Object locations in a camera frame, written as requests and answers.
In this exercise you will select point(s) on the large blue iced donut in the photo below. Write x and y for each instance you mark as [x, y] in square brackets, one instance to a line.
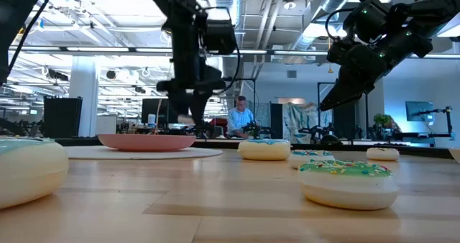
[264, 151]

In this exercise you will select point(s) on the black table frame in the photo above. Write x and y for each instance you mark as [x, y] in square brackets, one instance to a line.
[420, 150]

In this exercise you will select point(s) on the wall monitor screen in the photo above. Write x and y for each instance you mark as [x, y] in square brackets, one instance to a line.
[418, 110]

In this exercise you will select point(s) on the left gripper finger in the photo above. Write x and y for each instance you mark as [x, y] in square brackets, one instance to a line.
[179, 101]
[201, 106]

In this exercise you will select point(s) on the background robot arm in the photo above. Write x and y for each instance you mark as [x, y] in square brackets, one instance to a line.
[330, 139]

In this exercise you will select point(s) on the large mint striped donut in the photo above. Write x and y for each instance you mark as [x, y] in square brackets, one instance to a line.
[28, 174]

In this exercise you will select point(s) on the small teal sprinkle donut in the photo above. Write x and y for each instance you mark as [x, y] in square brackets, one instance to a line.
[309, 156]

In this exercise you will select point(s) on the black cabinet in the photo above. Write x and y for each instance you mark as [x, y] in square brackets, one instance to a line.
[63, 117]

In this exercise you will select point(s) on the patterned hanging drape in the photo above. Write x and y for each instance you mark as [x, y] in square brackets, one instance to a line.
[305, 119]

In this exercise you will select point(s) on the background potted plant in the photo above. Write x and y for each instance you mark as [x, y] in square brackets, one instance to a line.
[384, 120]

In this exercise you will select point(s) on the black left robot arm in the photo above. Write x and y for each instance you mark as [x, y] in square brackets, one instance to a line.
[183, 5]

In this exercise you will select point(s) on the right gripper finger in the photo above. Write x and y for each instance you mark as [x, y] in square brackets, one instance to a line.
[348, 90]

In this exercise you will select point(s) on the pink round plate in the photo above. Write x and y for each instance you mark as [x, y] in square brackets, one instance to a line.
[143, 142]

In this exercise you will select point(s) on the person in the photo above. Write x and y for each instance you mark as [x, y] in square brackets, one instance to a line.
[239, 119]

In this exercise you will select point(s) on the white round placemat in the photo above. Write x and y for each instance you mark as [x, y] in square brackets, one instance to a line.
[201, 153]

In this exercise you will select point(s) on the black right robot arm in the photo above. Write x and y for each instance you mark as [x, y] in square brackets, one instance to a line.
[424, 9]

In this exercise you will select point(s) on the white building column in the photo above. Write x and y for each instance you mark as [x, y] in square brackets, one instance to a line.
[84, 99]

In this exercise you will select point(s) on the dark desk monitor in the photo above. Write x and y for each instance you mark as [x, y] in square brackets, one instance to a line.
[151, 110]

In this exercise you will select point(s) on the small dark blue donut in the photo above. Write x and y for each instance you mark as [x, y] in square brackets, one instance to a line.
[382, 155]

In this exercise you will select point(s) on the small green iced donut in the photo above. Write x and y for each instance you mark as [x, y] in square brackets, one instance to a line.
[345, 189]

